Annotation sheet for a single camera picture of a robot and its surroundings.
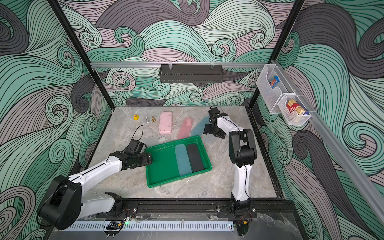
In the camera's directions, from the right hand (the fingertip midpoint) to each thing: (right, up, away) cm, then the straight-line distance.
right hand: (215, 134), depth 99 cm
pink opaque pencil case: (-35, +8, +8) cm, 37 cm away
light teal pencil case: (-21, -16, -9) cm, 28 cm away
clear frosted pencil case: (-40, -4, 0) cm, 40 cm away
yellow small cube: (-58, +12, +12) cm, 61 cm away
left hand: (-43, -13, -12) cm, 47 cm away
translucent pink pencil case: (-21, +4, +9) cm, 23 cm away
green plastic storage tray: (-33, -20, -12) cm, 40 cm away
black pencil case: (-14, -15, -9) cm, 22 cm away
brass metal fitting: (-45, +10, +11) cm, 47 cm away
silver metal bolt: (-49, +9, +11) cm, 51 cm away
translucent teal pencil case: (-11, +3, +8) cm, 14 cm away
